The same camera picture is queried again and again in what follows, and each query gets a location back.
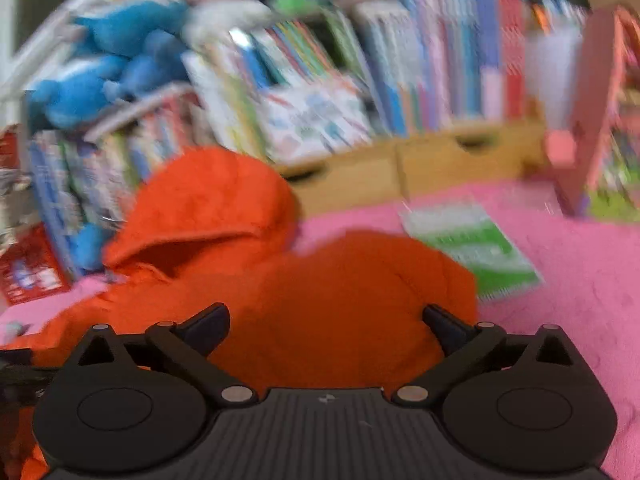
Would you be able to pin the row of colourful picture books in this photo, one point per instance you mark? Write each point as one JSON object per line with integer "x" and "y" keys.
{"x": 160, "y": 130}

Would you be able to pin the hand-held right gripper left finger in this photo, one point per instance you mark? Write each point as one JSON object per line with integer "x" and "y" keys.
{"x": 210, "y": 321}

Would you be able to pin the white cardboard sheet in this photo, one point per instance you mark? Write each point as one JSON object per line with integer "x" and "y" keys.
{"x": 550, "y": 75}

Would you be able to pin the blue plush ball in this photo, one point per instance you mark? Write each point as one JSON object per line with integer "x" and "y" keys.
{"x": 87, "y": 247}

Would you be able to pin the green glitter ball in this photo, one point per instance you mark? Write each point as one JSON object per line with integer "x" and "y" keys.
{"x": 290, "y": 0}

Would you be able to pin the row of blue red books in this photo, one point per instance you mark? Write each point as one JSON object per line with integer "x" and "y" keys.
{"x": 450, "y": 60}

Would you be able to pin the row of tall blue books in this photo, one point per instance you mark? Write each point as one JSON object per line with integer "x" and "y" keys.
{"x": 55, "y": 185}

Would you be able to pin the white colourful printed box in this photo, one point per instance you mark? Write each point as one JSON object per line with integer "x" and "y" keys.
{"x": 315, "y": 115}

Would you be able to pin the pink dollhouse model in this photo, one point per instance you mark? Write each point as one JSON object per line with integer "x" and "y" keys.
{"x": 600, "y": 135}

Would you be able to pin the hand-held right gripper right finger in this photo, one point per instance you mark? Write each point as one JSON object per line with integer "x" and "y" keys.
{"x": 442, "y": 327}

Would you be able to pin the row of green white books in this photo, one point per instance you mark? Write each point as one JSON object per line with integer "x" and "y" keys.
{"x": 250, "y": 70}

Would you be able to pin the large blue plush toy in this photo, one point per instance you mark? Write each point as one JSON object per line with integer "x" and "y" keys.
{"x": 70, "y": 95}

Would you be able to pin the orange puffer jacket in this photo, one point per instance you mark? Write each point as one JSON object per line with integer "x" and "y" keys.
{"x": 300, "y": 300}

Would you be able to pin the green notebook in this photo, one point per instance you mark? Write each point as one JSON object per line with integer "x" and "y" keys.
{"x": 470, "y": 250}

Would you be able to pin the small blue plush toy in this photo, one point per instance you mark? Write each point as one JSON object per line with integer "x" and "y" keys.
{"x": 150, "y": 65}

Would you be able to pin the wooden drawer organizer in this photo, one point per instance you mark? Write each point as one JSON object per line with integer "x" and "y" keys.
{"x": 400, "y": 165}

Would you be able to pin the pink white plush toy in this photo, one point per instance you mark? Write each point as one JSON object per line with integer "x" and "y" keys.
{"x": 225, "y": 5}

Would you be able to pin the large red plastic basket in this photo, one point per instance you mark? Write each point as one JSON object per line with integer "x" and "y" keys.
{"x": 30, "y": 270}

